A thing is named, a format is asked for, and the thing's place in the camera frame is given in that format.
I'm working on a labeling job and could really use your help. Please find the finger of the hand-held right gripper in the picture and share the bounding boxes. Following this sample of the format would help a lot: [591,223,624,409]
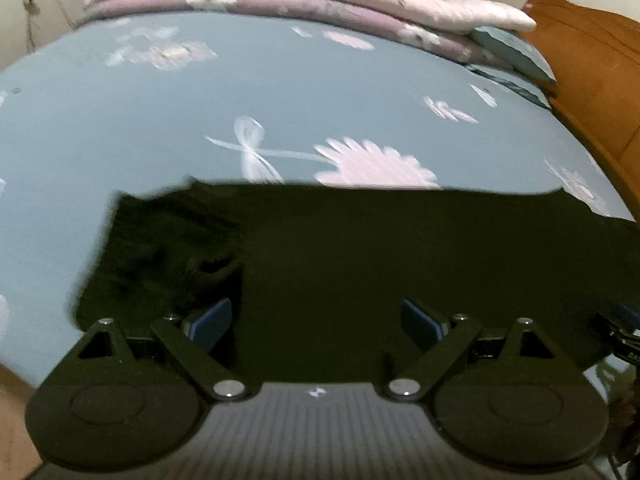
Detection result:
[594,299,640,350]

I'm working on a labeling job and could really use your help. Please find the black knit sweater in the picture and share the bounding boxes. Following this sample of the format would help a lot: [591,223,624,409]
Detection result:
[72,175,640,387]

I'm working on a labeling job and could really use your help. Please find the wooden headboard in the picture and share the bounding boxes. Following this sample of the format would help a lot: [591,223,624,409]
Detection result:
[519,0,640,227]

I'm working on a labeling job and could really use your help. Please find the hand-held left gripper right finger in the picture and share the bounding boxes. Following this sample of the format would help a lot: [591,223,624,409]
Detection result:
[384,299,556,403]

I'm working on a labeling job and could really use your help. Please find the wall cables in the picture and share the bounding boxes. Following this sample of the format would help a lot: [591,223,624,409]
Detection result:
[0,0,77,57]

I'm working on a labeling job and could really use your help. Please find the purple floral quilt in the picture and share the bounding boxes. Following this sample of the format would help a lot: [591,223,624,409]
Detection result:
[75,0,507,67]

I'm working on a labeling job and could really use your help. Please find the blue floral bed sheet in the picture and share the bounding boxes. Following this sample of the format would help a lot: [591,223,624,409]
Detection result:
[0,12,640,411]

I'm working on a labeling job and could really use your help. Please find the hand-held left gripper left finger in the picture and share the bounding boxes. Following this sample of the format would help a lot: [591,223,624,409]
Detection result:
[76,297,249,403]

